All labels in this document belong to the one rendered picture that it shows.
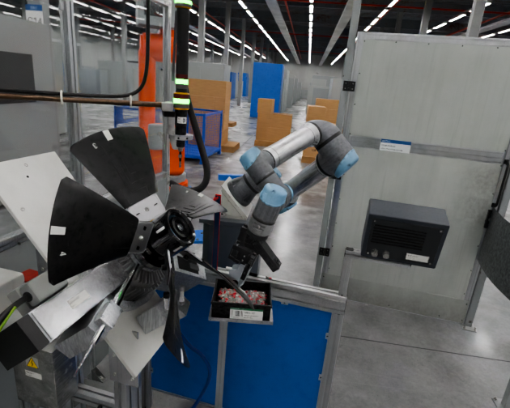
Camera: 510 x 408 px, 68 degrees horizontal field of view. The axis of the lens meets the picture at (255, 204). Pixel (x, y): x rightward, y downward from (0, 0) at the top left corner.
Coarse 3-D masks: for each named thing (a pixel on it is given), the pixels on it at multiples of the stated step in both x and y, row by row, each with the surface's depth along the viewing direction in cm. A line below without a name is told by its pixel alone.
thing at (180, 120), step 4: (176, 112) 105; (180, 112) 104; (184, 112) 105; (176, 116) 105; (180, 116) 105; (184, 116) 105; (176, 120) 105; (180, 120) 105; (184, 120) 105; (176, 124) 106; (180, 124) 105; (184, 124) 106; (176, 128) 106; (180, 128) 106; (184, 128) 106; (176, 132) 106; (180, 132) 106; (184, 132) 107; (176, 140) 108; (180, 140) 107; (176, 144) 108; (180, 144) 108; (184, 144) 108
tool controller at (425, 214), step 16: (368, 208) 134; (384, 208) 132; (400, 208) 132; (416, 208) 132; (432, 208) 132; (368, 224) 131; (384, 224) 129; (400, 224) 128; (416, 224) 126; (432, 224) 125; (448, 224) 124; (368, 240) 134; (384, 240) 132; (400, 240) 131; (416, 240) 129; (432, 240) 127; (368, 256) 138; (384, 256) 134; (400, 256) 134; (416, 256) 132; (432, 256) 131
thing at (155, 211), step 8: (144, 200) 108; (152, 200) 109; (128, 208) 106; (136, 208) 107; (144, 208) 108; (152, 208) 108; (160, 208) 109; (136, 216) 107; (144, 216) 107; (152, 216) 108
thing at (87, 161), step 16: (112, 128) 110; (128, 128) 113; (80, 144) 104; (112, 144) 108; (128, 144) 110; (144, 144) 113; (80, 160) 103; (96, 160) 105; (112, 160) 106; (128, 160) 108; (144, 160) 111; (96, 176) 104; (112, 176) 106; (128, 176) 107; (144, 176) 109; (112, 192) 105; (128, 192) 106; (144, 192) 108
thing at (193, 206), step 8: (176, 192) 134; (192, 192) 138; (168, 200) 128; (176, 200) 129; (184, 200) 130; (192, 200) 131; (200, 200) 133; (208, 200) 137; (168, 208) 123; (176, 208) 123; (184, 208) 123; (192, 208) 124; (200, 208) 127; (208, 208) 129; (216, 208) 133; (224, 208) 138; (192, 216) 119; (200, 216) 121
